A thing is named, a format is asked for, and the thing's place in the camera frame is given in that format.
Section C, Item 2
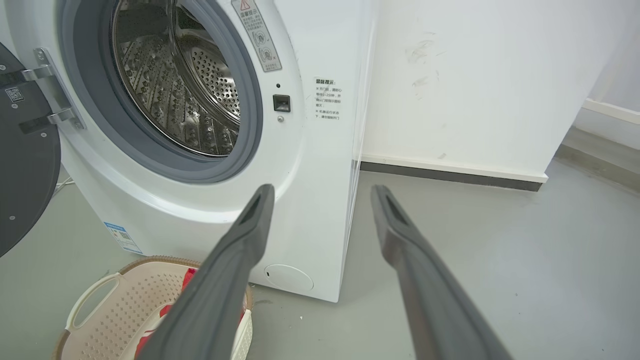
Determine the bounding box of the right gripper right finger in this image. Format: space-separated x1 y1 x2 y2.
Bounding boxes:
370 184 514 360

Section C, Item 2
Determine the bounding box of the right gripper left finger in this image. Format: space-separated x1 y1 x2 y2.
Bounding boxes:
137 183 276 360

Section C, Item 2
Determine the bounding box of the red and white garment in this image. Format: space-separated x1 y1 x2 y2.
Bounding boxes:
134 267 247 360

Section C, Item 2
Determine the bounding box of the cream perforated laundry basket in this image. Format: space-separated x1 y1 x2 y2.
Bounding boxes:
52 256 254 360

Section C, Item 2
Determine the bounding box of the stainless steel washing machine drum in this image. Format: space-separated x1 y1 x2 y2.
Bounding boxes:
111 0 242 158

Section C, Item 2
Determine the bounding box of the black round washer door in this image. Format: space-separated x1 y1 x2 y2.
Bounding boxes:
0 42 62 258

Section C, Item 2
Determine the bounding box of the round white filter cover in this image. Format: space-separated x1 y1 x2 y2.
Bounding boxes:
263 264 315 292

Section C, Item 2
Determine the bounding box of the blue energy label sticker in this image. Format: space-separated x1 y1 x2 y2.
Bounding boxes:
103 221 143 255

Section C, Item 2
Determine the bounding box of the white and black baseboard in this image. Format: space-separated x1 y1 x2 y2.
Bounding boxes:
360 155 549 193
574 97 640 151

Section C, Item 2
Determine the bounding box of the white front-load washing machine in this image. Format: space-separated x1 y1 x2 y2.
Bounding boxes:
0 0 378 303

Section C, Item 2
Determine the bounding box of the white text label sticker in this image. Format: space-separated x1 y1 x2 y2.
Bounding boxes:
314 76 344 122

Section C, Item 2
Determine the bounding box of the silver door hinge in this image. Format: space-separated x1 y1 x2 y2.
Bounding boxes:
20 47 87 132

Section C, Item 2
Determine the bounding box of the grey rubber door gasket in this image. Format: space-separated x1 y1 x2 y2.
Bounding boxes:
57 0 264 184

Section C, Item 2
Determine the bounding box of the grey warning sticker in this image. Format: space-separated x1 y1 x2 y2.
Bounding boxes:
231 0 283 73

